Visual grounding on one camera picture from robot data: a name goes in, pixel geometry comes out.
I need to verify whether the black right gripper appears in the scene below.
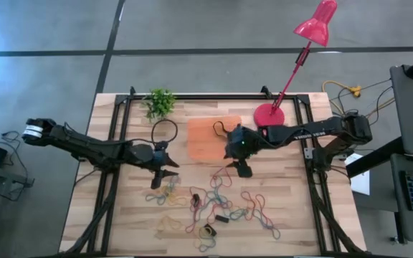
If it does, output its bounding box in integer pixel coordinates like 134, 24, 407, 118
222, 123, 262, 179

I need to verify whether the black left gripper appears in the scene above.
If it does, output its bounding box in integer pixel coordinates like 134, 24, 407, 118
151, 141, 180, 190

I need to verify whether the teal rubber band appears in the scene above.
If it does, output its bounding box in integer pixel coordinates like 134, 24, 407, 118
229, 206, 247, 221
208, 174, 233, 212

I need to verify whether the tan rubber band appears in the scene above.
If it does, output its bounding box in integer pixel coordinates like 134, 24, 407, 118
155, 214, 185, 240
191, 226, 207, 249

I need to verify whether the long red rubber band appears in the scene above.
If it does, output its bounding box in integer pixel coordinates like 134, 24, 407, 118
185, 186, 208, 234

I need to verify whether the flat orange bin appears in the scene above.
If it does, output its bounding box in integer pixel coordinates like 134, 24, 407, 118
186, 114, 243, 162

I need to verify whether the pink desk lamp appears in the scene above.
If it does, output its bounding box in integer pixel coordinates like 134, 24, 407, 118
252, 0, 338, 128

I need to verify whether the green potted plant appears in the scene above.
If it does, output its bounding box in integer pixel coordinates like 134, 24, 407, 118
142, 87, 177, 123

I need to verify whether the white paper sheet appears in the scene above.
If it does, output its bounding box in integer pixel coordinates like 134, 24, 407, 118
344, 153, 371, 196

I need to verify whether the black beam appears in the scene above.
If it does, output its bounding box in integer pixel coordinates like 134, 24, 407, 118
346, 137, 405, 179

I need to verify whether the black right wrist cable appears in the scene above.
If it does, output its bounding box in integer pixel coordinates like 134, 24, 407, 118
212, 120, 236, 139

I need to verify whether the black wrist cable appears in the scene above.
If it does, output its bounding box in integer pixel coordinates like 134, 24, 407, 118
151, 118, 179, 145
212, 120, 236, 139

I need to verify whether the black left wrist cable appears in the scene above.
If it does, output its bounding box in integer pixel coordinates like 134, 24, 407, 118
151, 118, 179, 145

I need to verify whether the yellow floor cable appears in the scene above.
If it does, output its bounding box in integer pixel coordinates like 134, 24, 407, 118
321, 80, 397, 127

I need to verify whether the black floor cable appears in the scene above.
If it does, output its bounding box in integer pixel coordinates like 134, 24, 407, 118
0, 130, 34, 187

